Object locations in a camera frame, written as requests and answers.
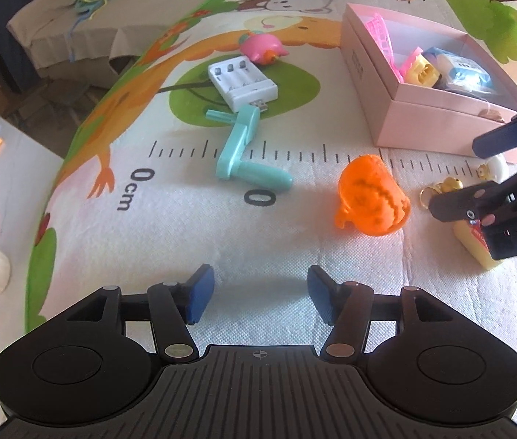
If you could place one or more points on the grey covered bed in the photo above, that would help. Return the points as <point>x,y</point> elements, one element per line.
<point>103,32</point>

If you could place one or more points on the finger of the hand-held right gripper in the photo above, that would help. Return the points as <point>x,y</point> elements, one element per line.
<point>459,203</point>
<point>500,139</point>

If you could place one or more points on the pink cardboard box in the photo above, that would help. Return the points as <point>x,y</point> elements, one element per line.
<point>423,119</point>

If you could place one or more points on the small white charm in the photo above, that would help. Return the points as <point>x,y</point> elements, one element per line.
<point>494,168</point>

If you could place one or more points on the white battery charger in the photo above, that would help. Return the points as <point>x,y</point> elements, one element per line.
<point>240,82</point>

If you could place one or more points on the pink and teal toy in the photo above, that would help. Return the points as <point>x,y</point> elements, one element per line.
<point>263,48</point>

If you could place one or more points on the white side table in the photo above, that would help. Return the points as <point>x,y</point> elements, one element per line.
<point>16,192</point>

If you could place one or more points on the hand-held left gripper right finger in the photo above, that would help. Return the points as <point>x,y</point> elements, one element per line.
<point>322,295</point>

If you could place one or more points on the blue white tissue pack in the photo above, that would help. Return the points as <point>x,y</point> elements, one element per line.
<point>464,71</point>

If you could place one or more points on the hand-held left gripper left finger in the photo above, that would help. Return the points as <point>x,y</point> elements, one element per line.
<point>199,297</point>

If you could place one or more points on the pink plastic toy strainer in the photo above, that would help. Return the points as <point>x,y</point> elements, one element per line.
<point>382,32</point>

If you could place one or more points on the orange plastic toy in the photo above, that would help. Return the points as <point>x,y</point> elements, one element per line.
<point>372,196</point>

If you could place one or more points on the printed play mat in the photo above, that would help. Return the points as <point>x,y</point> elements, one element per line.
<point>285,238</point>

